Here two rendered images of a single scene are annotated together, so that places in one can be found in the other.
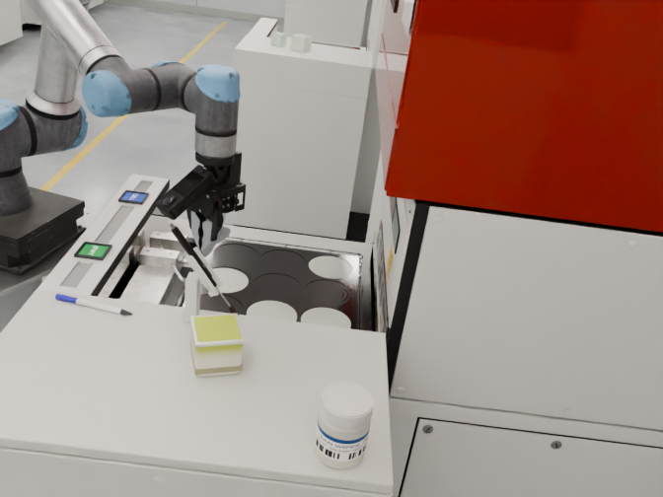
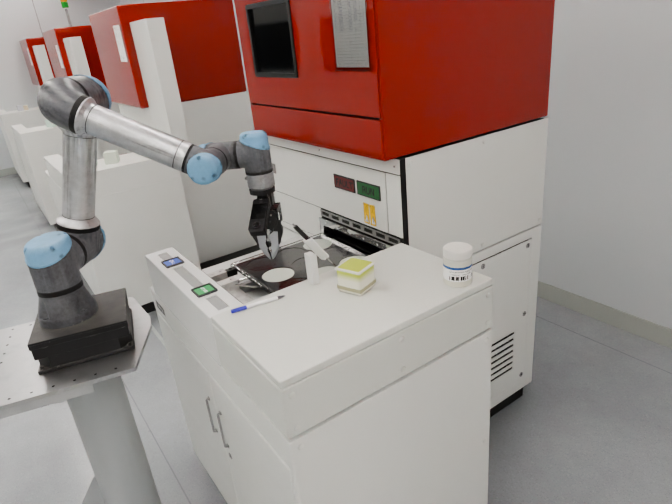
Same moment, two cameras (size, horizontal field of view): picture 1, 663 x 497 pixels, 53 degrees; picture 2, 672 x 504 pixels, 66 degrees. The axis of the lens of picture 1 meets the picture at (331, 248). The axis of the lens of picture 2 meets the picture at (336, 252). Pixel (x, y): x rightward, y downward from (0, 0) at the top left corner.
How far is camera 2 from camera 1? 83 cm
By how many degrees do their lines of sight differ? 28
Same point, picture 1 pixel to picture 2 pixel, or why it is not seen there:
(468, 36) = (401, 60)
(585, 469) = (496, 273)
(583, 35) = (443, 44)
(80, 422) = (345, 336)
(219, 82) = (262, 137)
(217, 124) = (267, 165)
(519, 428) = not seen: hidden behind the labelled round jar
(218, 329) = (357, 264)
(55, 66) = (85, 190)
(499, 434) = not seen: hidden behind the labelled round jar
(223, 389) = (378, 292)
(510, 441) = not seen: hidden behind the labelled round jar
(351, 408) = (464, 248)
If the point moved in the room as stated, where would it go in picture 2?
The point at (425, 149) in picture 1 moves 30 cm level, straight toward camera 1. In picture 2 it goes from (396, 127) to (467, 142)
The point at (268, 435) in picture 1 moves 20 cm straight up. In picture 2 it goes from (425, 293) to (422, 216)
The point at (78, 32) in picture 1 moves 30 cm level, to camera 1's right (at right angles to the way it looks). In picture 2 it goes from (162, 138) to (272, 116)
